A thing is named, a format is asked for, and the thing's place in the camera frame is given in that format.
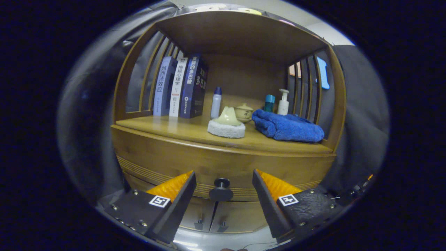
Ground blue folded towel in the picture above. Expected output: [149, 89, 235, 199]
[252, 109, 325, 143]

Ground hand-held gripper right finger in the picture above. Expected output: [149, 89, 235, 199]
[253, 169, 344, 244]

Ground white pump bottle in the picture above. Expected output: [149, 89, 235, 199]
[277, 89, 290, 116]

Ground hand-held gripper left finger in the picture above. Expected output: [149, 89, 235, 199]
[103, 171, 197, 244]

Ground black equipment with orange part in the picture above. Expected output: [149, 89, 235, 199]
[348, 174, 375, 203]

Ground wooden drawer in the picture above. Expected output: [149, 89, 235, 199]
[112, 126, 336, 203]

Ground black backdrop cloth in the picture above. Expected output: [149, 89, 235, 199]
[57, 2, 390, 206]

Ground cream ceramic lidded teacup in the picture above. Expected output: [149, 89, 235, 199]
[234, 103, 254, 123]

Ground pale green round scrub brush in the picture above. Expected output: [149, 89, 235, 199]
[207, 106, 246, 139]

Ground wooden countertop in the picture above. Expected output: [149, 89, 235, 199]
[115, 92, 334, 154]

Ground white bottle with blue cap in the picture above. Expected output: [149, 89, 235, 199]
[210, 87, 222, 119]

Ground white book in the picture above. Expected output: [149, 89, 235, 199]
[169, 58, 189, 117]

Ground teal bottle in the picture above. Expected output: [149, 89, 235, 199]
[264, 94, 276, 113]

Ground wooden cabinet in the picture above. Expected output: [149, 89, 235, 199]
[111, 10, 347, 233]

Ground dark blue book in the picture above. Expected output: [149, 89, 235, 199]
[179, 53, 209, 119]

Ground light blue book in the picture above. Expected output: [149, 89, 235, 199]
[153, 56, 178, 116]

